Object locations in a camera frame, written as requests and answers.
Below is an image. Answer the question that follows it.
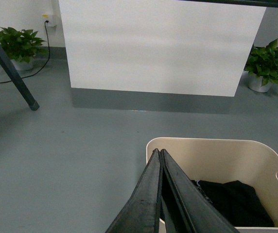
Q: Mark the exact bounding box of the cream plastic laundry hamper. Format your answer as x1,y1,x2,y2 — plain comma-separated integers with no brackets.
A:
146,137,278,233

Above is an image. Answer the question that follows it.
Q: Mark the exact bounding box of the left green potted plant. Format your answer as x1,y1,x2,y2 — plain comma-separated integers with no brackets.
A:
0,27,48,71

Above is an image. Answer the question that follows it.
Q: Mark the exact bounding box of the left gripper camera black right finger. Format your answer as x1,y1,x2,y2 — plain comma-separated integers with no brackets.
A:
160,149,238,233

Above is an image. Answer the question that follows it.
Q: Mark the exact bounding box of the green potted plant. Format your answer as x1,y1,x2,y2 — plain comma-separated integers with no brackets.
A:
0,27,48,71
244,39,278,93

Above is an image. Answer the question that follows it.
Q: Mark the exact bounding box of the black power cable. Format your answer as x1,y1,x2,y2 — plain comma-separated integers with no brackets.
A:
0,20,51,86

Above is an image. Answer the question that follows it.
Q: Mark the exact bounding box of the black printed t-shirt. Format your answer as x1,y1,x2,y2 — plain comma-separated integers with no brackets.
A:
192,180,275,227

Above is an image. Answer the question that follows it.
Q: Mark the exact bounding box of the right green potted plant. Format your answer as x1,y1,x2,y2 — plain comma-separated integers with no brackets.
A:
244,39,278,93

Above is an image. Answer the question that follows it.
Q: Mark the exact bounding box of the white wall socket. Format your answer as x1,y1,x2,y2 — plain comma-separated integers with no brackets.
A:
42,14,57,27

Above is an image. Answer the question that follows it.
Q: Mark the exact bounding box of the left gripper camera black left finger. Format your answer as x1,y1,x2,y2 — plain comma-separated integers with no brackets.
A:
106,149,163,233

